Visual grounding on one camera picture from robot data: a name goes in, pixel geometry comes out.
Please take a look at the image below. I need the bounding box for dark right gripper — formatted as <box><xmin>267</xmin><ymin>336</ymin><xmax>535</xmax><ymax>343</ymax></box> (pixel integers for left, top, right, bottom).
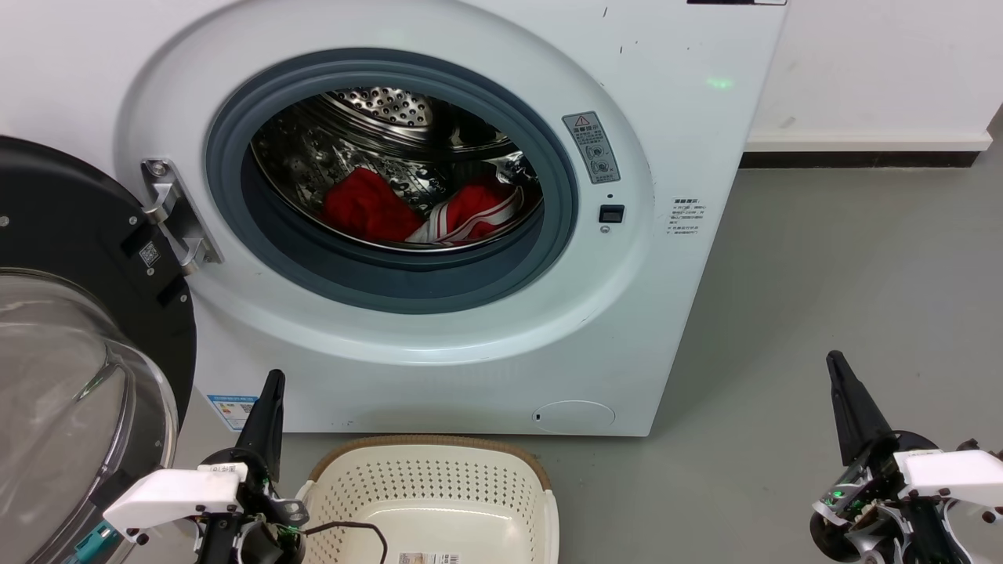
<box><xmin>809</xmin><ymin>350</ymin><xmax>965</xmax><ymax>564</ymax></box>

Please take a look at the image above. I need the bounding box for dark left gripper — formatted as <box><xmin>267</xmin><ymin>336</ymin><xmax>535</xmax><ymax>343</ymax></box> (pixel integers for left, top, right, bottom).
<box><xmin>196</xmin><ymin>370</ymin><xmax>308</xmax><ymax>564</ymax></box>

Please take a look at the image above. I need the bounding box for red garment with white stripes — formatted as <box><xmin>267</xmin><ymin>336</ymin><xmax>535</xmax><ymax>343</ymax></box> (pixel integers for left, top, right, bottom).
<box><xmin>320</xmin><ymin>167</ymin><xmax>541</xmax><ymax>247</ymax></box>

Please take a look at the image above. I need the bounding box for cream perforated laundry basket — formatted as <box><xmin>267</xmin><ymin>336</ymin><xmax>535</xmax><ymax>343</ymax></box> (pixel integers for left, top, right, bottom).
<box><xmin>294</xmin><ymin>435</ymin><xmax>560</xmax><ymax>564</ymax></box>

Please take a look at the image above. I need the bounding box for stainless steel washing machine drum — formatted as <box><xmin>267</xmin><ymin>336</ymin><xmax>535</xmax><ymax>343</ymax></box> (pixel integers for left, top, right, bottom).
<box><xmin>251</xmin><ymin>86</ymin><xmax>543</xmax><ymax>253</ymax></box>

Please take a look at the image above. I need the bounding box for black washer door with glass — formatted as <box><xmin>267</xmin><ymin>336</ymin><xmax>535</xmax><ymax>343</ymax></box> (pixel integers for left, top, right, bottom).
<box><xmin>0</xmin><ymin>135</ymin><xmax>197</xmax><ymax>564</ymax></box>

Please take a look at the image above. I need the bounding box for blue energy label sticker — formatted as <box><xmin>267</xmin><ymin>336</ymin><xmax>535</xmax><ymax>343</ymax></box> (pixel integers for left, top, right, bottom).
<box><xmin>206</xmin><ymin>394</ymin><xmax>259</xmax><ymax>433</ymax></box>

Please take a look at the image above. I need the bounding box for grey rubber door gasket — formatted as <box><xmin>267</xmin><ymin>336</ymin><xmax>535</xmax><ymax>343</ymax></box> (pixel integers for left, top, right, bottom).
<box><xmin>205</xmin><ymin>49</ymin><xmax>579</xmax><ymax>314</ymax></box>

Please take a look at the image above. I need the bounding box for white front-load washing machine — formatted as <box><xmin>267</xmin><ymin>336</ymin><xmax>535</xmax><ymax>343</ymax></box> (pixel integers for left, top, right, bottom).
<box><xmin>0</xmin><ymin>0</ymin><xmax>788</xmax><ymax>437</ymax></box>

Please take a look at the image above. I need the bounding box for silver metal door hinge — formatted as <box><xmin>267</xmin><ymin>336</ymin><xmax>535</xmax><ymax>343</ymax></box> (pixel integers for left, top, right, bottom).
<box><xmin>141</xmin><ymin>157</ymin><xmax>224</xmax><ymax>275</ymax></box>

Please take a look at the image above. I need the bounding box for black floor skirting strip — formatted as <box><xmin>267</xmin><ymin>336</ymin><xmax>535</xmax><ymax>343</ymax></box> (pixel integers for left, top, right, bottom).
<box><xmin>740</xmin><ymin>150</ymin><xmax>982</xmax><ymax>169</ymax></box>

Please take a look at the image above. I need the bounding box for small white text sticker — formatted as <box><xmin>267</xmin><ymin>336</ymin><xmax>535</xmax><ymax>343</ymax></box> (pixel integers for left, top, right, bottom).
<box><xmin>668</xmin><ymin>196</ymin><xmax>708</xmax><ymax>238</ymax></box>

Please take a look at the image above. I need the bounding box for round drain filter cover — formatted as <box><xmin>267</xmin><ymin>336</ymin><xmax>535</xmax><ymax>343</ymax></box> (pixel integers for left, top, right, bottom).
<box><xmin>531</xmin><ymin>399</ymin><xmax>617</xmax><ymax>436</ymax></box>

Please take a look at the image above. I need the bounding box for grey warning label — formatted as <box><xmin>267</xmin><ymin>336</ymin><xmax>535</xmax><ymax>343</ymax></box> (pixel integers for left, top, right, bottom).
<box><xmin>562</xmin><ymin>110</ymin><xmax>621</xmax><ymax>185</ymax></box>

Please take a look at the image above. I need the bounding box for thin black cable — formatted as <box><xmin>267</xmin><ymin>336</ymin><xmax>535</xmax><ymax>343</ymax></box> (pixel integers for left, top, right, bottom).
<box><xmin>302</xmin><ymin>521</ymin><xmax>389</xmax><ymax>564</ymax></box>

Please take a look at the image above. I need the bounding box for white wall baseboard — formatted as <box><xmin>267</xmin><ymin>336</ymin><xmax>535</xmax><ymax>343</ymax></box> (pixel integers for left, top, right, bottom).
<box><xmin>744</xmin><ymin>132</ymin><xmax>994</xmax><ymax>153</ymax></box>

